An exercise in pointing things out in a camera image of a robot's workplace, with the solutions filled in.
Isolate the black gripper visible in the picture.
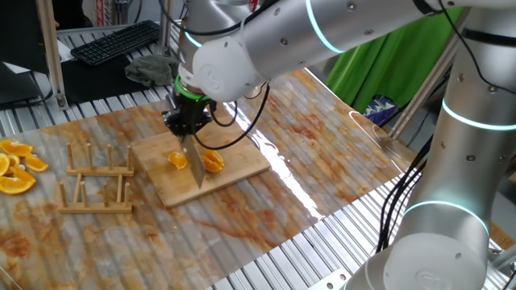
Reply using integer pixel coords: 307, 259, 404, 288
162, 94, 214, 137

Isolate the steel cleaver knife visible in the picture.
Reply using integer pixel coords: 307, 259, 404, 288
179, 132, 207, 189

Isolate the cut orange piece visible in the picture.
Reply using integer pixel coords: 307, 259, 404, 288
201, 156, 223, 175
206, 149, 226, 167
168, 151, 189, 171

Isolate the grey crumpled cloth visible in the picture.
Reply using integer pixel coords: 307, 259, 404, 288
124, 54, 181, 88

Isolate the wooden cutting board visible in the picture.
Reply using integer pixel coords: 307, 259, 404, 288
131, 119, 271, 209

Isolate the black desk mat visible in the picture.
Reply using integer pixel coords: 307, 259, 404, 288
60, 56, 152, 104

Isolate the wooden peg rack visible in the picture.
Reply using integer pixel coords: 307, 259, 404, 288
57, 143, 135, 214

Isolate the black computer keyboard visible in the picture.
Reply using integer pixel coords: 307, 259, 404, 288
69, 19, 160, 67

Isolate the marble pattern plastic mat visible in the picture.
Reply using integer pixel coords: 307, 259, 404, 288
0, 68, 420, 290

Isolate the white paper sheet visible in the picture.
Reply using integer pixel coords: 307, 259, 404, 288
2, 38, 78, 76

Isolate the red white patterned box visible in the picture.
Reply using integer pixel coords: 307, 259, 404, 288
94, 0, 106, 26

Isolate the dark grey flat base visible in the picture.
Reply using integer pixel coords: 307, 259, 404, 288
0, 62, 44, 106

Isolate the black monitor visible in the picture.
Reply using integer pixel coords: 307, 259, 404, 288
0, 0, 52, 76

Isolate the blue patterned bag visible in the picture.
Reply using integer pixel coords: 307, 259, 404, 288
362, 95, 398, 126

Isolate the green hanging cloth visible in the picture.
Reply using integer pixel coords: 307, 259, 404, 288
325, 6, 463, 114

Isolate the short black cable loop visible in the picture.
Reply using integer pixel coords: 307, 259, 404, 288
209, 100, 239, 128

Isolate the long black gripper cable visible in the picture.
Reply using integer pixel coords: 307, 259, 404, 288
193, 82, 271, 151

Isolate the aluminium frame post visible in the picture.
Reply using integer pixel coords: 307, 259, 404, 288
156, 0, 175, 56
35, 0, 70, 110
389, 35, 460, 140

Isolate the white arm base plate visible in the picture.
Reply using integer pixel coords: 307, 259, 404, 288
308, 268, 352, 290

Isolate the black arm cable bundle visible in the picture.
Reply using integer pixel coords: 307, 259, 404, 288
377, 0, 516, 253

